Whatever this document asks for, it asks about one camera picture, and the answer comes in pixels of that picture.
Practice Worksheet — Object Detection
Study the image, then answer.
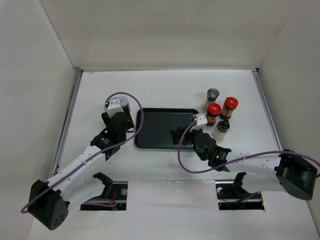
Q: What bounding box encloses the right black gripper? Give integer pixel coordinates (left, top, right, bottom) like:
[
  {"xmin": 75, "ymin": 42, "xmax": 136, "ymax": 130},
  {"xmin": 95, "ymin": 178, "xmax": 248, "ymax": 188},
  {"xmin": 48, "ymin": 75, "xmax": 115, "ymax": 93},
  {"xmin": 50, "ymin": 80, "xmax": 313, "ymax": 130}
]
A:
[{"xmin": 170, "ymin": 123, "xmax": 207, "ymax": 161}]

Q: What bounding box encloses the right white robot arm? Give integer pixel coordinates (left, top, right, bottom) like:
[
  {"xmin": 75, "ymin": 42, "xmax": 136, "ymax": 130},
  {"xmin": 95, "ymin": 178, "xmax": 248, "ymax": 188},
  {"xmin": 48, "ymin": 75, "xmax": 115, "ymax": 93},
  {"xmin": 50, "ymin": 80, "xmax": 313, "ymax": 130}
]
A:
[{"xmin": 170, "ymin": 125, "xmax": 320, "ymax": 201}]

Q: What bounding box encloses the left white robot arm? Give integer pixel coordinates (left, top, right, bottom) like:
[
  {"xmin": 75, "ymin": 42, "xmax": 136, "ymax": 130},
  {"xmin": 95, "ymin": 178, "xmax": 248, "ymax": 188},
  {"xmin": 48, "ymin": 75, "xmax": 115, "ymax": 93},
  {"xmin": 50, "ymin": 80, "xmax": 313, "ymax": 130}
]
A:
[{"xmin": 22, "ymin": 112, "xmax": 134, "ymax": 231}]

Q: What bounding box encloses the black rectangular tray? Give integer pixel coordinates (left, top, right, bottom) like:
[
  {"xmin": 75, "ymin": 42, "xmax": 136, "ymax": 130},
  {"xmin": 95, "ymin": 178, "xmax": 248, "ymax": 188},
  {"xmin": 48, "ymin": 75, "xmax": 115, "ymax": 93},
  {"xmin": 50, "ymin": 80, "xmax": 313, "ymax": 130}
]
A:
[{"xmin": 134, "ymin": 107, "xmax": 199, "ymax": 150}]

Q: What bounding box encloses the small dark spice jar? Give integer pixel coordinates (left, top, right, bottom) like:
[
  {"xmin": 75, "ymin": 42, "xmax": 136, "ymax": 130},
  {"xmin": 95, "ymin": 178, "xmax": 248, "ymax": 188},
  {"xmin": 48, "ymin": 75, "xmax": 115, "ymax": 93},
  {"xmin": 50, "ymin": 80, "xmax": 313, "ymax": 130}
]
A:
[{"xmin": 119, "ymin": 96, "xmax": 131, "ymax": 114}]

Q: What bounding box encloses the black cap white bottle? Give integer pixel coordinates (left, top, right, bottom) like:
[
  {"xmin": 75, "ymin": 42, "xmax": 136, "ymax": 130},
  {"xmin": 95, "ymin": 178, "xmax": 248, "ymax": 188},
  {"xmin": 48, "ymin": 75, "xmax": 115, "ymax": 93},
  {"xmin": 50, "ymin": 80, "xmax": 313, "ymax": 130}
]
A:
[{"xmin": 212, "ymin": 119, "xmax": 230, "ymax": 141}]

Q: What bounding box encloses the red lid chili jar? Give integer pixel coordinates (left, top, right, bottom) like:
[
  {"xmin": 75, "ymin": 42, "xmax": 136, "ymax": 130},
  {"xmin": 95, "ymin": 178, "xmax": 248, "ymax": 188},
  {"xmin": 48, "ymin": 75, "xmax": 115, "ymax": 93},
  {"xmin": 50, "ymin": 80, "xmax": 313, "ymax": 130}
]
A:
[{"xmin": 206, "ymin": 102, "xmax": 222, "ymax": 126}]

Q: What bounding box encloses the grey lid seasoning jar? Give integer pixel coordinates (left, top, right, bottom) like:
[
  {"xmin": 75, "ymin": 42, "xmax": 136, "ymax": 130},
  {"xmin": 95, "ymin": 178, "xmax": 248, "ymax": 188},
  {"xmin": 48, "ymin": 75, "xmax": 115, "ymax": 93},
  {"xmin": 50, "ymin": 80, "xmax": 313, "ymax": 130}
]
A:
[{"xmin": 206, "ymin": 88, "xmax": 220, "ymax": 103}]

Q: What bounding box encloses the red lid sauce jar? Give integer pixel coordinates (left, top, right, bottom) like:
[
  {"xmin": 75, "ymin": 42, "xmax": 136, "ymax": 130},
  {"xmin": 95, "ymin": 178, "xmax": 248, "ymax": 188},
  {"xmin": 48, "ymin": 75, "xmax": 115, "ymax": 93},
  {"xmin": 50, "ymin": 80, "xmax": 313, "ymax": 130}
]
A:
[{"xmin": 219, "ymin": 96, "xmax": 239, "ymax": 120}]

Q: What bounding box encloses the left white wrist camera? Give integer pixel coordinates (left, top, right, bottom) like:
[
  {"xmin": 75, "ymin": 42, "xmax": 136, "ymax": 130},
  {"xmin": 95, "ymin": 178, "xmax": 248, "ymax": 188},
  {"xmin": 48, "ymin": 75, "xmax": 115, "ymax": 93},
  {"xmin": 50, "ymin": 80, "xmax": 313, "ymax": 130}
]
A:
[{"xmin": 104, "ymin": 97, "xmax": 124, "ymax": 118}]

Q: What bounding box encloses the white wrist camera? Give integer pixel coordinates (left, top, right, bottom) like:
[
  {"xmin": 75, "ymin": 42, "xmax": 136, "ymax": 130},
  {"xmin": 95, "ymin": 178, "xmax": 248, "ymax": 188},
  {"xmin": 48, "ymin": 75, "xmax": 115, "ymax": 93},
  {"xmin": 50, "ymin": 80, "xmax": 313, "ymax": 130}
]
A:
[
  {"xmin": 190, "ymin": 113, "xmax": 208, "ymax": 131},
  {"xmin": 104, "ymin": 97, "xmax": 124, "ymax": 118}
]

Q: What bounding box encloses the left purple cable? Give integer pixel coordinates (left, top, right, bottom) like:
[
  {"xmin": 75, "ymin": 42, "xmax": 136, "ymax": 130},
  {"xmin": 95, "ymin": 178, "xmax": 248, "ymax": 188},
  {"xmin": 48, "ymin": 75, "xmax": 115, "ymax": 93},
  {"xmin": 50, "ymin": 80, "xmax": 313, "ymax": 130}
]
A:
[{"xmin": 20, "ymin": 91, "xmax": 144, "ymax": 214}]

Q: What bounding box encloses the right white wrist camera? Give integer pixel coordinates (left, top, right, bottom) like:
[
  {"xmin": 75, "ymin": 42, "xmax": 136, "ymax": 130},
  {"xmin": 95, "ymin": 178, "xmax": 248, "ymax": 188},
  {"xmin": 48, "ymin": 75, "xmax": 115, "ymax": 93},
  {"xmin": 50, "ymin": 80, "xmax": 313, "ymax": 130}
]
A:
[{"xmin": 190, "ymin": 113, "xmax": 208, "ymax": 131}]

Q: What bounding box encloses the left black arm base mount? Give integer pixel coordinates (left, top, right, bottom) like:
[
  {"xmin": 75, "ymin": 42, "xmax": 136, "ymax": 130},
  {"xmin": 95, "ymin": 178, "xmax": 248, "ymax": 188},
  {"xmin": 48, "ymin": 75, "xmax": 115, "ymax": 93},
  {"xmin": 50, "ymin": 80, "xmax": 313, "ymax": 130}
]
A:
[{"xmin": 80, "ymin": 172, "xmax": 129, "ymax": 211}]

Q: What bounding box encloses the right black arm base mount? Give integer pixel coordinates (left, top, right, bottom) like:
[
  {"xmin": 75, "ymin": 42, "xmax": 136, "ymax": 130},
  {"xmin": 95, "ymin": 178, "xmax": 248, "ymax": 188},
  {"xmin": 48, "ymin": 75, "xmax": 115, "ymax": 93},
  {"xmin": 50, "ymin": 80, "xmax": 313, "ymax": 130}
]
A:
[{"xmin": 215, "ymin": 172, "xmax": 265, "ymax": 211}]

